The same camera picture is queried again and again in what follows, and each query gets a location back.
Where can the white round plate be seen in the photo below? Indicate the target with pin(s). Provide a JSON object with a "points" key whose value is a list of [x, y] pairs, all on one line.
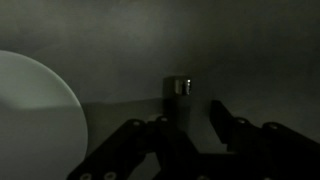
{"points": [[36, 116]]}

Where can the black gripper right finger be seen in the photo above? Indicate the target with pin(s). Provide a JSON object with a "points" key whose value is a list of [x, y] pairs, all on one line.
{"points": [[260, 153]]}

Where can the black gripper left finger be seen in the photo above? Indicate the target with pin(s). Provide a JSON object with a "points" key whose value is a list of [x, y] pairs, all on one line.
{"points": [[140, 150]]}

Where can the grey coffee table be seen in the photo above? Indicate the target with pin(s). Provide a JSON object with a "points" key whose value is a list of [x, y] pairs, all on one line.
{"points": [[200, 50]]}

